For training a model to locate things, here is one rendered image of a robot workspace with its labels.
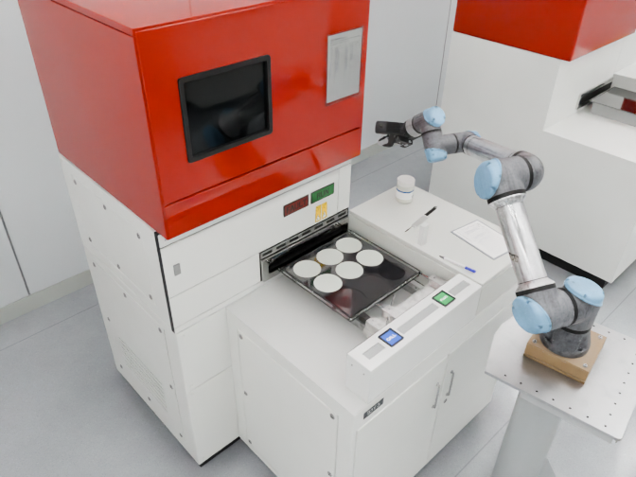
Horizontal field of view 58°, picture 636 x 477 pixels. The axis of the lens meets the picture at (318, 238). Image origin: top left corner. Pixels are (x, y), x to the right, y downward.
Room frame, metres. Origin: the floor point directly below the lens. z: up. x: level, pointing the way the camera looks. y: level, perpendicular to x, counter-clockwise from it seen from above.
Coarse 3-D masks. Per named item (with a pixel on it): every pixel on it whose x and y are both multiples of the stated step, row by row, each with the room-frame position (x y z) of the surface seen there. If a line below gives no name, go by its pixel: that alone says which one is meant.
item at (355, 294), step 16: (336, 240) 1.81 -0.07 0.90; (304, 256) 1.70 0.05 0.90; (352, 256) 1.71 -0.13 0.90; (384, 256) 1.71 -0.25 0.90; (288, 272) 1.61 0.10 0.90; (320, 272) 1.62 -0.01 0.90; (368, 272) 1.62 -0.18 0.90; (384, 272) 1.62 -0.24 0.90; (400, 272) 1.62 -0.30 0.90; (416, 272) 1.63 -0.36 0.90; (352, 288) 1.53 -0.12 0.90; (368, 288) 1.53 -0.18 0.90; (384, 288) 1.53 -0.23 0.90; (336, 304) 1.45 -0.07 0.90; (352, 304) 1.45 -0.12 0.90; (368, 304) 1.45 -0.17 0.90
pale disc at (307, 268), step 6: (300, 264) 1.66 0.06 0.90; (306, 264) 1.66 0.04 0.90; (312, 264) 1.66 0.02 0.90; (318, 264) 1.66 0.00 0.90; (294, 270) 1.62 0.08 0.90; (300, 270) 1.62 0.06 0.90; (306, 270) 1.63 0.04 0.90; (312, 270) 1.63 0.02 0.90; (318, 270) 1.63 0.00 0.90; (306, 276) 1.59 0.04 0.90
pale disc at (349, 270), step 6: (342, 264) 1.66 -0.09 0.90; (348, 264) 1.66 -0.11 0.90; (354, 264) 1.66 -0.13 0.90; (336, 270) 1.63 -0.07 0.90; (342, 270) 1.63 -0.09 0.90; (348, 270) 1.63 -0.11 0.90; (354, 270) 1.63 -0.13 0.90; (360, 270) 1.63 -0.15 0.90; (342, 276) 1.59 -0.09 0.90; (348, 276) 1.59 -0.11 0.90; (354, 276) 1.59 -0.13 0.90
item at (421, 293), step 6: (426, 288) 1.56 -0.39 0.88; (432, 288) 1.56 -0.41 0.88; (414, 294) 1.52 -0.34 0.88; (420, 294) 1.52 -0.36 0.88; (426, 294) 1.52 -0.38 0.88; (408, 300) 1.49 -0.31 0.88; (414, 300) 1.49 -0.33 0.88; (396, 306) 1.46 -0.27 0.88; (402, 306) 1.46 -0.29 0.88; (408, 306) 1.46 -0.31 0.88; (402, 312) 1.43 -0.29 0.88; (378, 318) 1.40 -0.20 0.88; (384, 318) 1.40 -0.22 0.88; (366, 330) 1.34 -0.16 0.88; (366, 336) 1.34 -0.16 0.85
